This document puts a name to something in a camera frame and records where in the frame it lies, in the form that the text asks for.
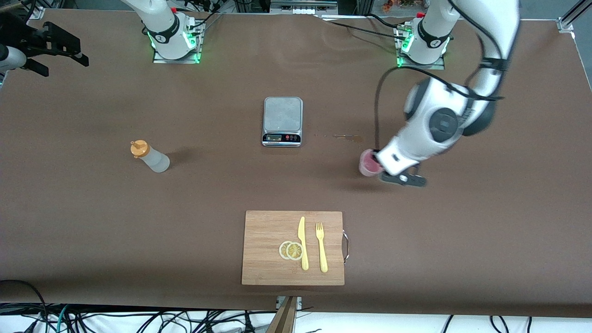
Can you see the aluminium frame profile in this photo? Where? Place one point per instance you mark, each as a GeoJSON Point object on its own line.
{"type": "Point", "coordinates": [36, 11]}
{"type": "Point", "coordinates": [566, 23]}

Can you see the silver digital kitchen scale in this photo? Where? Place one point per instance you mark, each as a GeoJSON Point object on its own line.
{"type": "Point", "coordinates": [282, 118]}

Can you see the brown table cover sheet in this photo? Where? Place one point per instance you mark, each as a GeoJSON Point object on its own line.
{"type": "Point", "coordinates": [416, 231]}

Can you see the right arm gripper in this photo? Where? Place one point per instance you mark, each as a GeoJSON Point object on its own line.
{"type": "Point", "coordinates": [33, 46]}

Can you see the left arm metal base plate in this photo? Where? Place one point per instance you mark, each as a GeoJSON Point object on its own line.
{"type": "Point", "coordinates": [439, 66]}

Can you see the pink plastic cup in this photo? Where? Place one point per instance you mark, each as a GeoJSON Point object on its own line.
{"type": "Point", "coordinates": [366, 167]}

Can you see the yellow plastic knife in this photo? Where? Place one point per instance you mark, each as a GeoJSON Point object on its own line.
{"type": "Point", "coordinates": [303, 240]}

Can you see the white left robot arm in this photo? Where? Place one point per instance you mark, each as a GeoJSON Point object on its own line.
{"type": "Point", "coordinates": [439, 125]}

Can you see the white power strip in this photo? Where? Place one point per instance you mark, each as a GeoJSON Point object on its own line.
{"type": "Point", "coordinates": [303, 7]}

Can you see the bamboo cutting board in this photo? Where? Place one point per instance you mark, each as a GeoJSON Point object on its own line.
{"type": "Point", "coordinates": [268, 231]}

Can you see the wooden post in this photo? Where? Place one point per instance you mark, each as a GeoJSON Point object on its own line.
{"type": "Point", "coordinates": [284, 319]}

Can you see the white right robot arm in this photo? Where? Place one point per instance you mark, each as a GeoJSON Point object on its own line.
{"type": "Point", "coordinates": [162, 27]}

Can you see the translucent sauce bottle orange cap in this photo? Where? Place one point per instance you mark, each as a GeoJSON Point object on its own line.
{"type": "Point", "coordinates": [155, 159]}

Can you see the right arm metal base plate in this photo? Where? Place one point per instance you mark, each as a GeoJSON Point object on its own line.
{"type": "Point", "coordinates": [194, 58]}

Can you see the small metal bracket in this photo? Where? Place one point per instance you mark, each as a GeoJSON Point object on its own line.
{"type": "Point", "coordinates": [299, 301]}

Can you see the lemon slice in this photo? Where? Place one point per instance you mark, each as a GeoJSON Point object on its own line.
{"type": "Point", "coordinates": [294, 251]}
{"type": "Point", "coordinates": [282, 250]}

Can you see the yellow plastic fork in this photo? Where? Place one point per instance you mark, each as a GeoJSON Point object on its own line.
{"type": "Point", "coordinates": [322, 249]}

